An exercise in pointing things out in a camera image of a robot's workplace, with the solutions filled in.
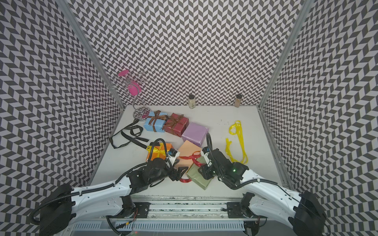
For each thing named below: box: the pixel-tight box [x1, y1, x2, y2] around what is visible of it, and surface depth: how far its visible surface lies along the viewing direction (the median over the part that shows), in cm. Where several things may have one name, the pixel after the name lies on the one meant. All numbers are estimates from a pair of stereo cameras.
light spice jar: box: [188, 94, 196, 110], surface depth 117 cm
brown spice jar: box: [234, 93, 243, 108], surface depth 116 cm
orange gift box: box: [146, 142, 174, 162], surface depth 68 cm
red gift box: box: [162, 113, 189, 138], surface depth 101 cm
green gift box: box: [186, 155, 213, 190], surface depth 80 cm
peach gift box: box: [175, 139, 202, 172], surface depth 92 cm
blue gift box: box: [143, 111, 168, 133], surface depth 101 cm
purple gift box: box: [181, 121, 209, 148], surface depth 97 cm
